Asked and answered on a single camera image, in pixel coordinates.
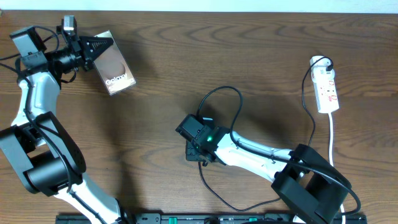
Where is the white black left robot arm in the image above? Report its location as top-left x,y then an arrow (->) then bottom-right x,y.
1,25 -> 135,223

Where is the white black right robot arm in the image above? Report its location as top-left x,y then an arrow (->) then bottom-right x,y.
176,114 -> 351,223

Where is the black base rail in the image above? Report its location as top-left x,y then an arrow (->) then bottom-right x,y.
55,213 -> 368,224

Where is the Galaxy S25 Ultra smartphone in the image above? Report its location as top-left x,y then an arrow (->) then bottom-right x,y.
94,30 -> 136,95

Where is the white power strip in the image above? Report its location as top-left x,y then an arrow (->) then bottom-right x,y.
310,55 -> 340,114

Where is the white power strip cord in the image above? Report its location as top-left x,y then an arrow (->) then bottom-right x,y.
327,112 -> 346,224

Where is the black charger cable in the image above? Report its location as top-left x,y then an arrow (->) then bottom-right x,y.
197,55 -> 335,212

